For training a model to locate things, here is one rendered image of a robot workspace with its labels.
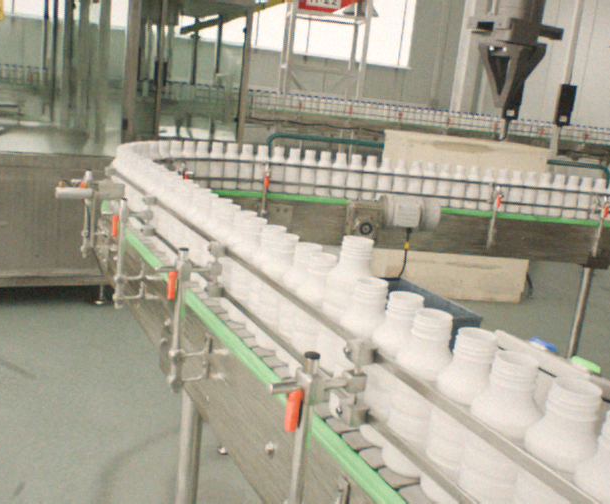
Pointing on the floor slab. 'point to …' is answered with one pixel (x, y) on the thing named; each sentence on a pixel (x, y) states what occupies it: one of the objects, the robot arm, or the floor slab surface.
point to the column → (467, 60)
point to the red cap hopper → (324, 67)
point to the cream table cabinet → (509, 287)
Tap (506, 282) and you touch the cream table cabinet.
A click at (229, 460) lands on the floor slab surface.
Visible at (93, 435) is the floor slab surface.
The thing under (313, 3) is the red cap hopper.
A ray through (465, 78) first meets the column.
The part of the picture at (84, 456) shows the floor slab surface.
